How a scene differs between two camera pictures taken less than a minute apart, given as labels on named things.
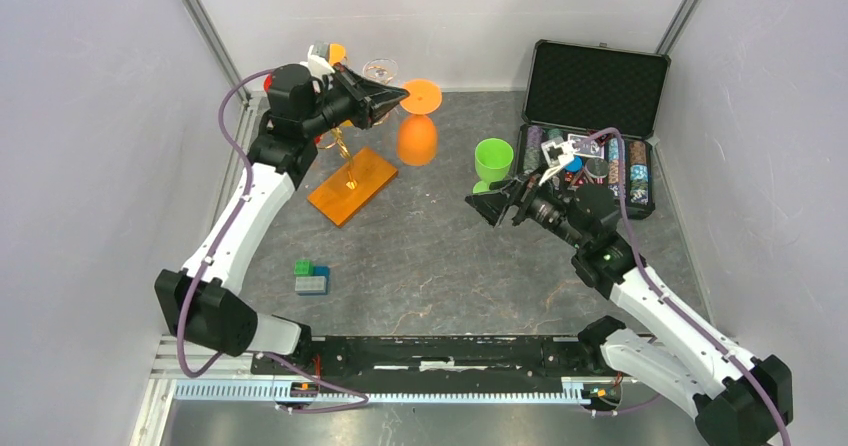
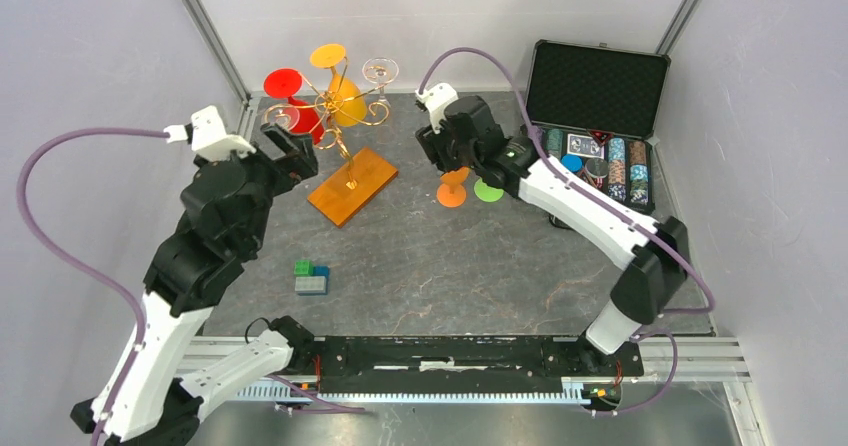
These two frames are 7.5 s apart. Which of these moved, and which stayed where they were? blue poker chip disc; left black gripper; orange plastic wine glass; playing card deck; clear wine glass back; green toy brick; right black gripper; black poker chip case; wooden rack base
Moved: orange plastic wine glass; right black gripper; left black gripper
Stayed: black poker chip case; green toy brick; blue poker chip disc; playing card deck; wooden rack base; clear wine glass back
